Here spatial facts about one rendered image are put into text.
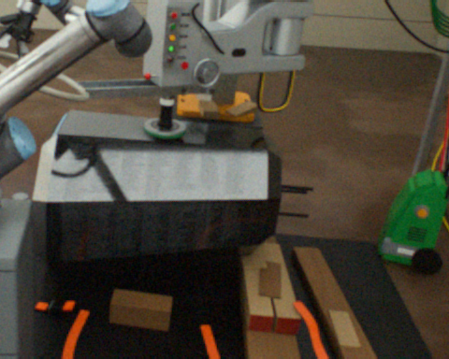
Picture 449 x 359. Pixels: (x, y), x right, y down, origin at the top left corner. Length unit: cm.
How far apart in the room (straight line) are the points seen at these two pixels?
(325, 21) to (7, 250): 805
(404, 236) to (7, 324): 251
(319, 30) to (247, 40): 670
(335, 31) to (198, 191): 709
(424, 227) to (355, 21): 628
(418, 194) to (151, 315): 175
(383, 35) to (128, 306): 777
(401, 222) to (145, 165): 171
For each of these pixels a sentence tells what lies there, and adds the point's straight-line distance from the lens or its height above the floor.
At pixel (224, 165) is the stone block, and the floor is 80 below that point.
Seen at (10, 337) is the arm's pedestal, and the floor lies 51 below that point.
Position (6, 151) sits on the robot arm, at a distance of 200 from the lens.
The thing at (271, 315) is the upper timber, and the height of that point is 20.
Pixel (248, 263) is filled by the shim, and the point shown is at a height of 21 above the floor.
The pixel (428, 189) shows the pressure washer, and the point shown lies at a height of 54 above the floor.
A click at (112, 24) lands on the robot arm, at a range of 173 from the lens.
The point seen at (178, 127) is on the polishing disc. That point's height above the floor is 93.
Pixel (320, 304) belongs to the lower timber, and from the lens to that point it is 329.
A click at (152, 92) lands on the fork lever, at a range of 279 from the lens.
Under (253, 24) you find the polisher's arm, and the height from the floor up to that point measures 146.
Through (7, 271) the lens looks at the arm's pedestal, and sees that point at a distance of 209.
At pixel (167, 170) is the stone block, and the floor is 76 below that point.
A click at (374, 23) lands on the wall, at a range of 989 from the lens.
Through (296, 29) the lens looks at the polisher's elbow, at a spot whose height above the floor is 143.
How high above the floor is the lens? 201
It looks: 22 degrees down
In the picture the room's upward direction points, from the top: 5 degrees clockwise
